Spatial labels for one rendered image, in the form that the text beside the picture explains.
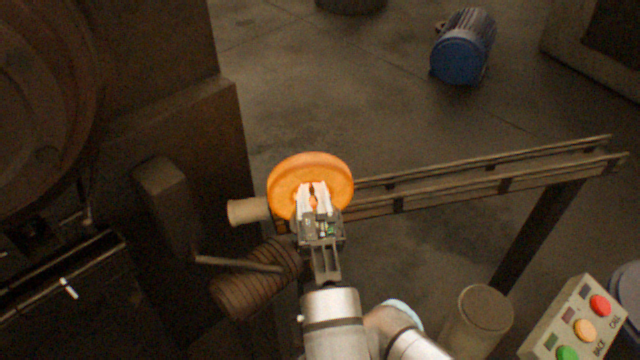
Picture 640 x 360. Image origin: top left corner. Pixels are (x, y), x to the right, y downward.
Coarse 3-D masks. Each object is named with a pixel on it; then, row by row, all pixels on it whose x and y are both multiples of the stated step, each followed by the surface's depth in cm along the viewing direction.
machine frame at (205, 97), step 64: (128, 0) 71; (192, 0) 79; (128, 64) 77; (192, 64) 87; (128, 128) 80; (192, 128) 89; (64, 192) 76; (128, 192) 86; (192, 192) 99; (192, 320) 130
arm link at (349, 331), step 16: (336, 320) 57; (352, 320) 58; (304, 336) 59; (320, 336) 56; (336, 336) 56; (352, 336) 56; (320, 352) 55; (336, 352) 55; (352, 352) 55; (368, 352) 58
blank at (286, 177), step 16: (288, 160) 70; (304, 160) 69; (320, 160) 69; (336, 160) 71; (272, 176) 71; (288, 176) 70; (304, 176) 70; (320, 176) 71; (336, 176) 71; (272, 192) 72; (288, 192) 72; (336, 192) 74; (352, 192) 75; (272, 208) 75; (288, 208) 76
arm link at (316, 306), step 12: (324, 288) 60; (336, 288) 59; (348, 288) 60; (300, 300) 61; (312, 300) 59; (324, 300) 58; (336, 300) 58; (348, 300) 59; (312, 312) 58; (324, 312) 57; (336, 312) 57; (348, 312) 58; (360, 312) 60
